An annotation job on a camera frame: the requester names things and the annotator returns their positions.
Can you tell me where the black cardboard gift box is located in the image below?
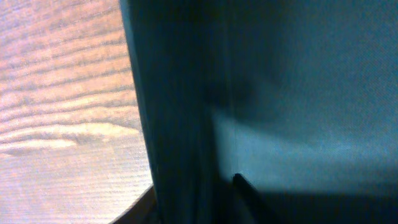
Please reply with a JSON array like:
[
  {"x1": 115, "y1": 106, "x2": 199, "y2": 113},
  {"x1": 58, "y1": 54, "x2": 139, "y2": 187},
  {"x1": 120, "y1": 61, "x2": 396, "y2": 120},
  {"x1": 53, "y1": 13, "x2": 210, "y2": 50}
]
[{"x1": 120, "y1": 0, "x2": 397, "y2": 223}]

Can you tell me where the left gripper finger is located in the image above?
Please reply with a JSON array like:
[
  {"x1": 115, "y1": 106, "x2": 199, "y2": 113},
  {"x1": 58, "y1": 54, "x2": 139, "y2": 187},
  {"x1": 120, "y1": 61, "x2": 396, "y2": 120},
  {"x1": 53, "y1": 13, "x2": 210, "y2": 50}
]
[{"x1": 233, "y1": 173, "x2": 280, "y2": 224}]

